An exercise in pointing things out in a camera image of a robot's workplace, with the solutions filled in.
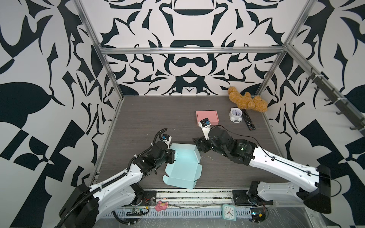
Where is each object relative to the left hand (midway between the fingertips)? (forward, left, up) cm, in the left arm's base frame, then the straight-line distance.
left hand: (174, 149), depth 83 cm
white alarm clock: (+27, -44, -4) cm, 52 cm away
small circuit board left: (-28, +19, -10) cm, 36 cm away
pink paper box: (+26, -27, -5) cm, 38 cm away
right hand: (0, -12, +14) cm, 18 cm away
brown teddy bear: (+34, -53, +2) cm, 63 cm away
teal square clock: (-31, -26, -5) cm, 40 cm away
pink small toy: (-27, +7, -5) cm, 28 cm away
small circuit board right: (-32, -40, -9) cm, 52 cm away
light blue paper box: (-10, -6, -3) cm, 12 cm away
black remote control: (+23, -53, -7) cm, 58 cm away
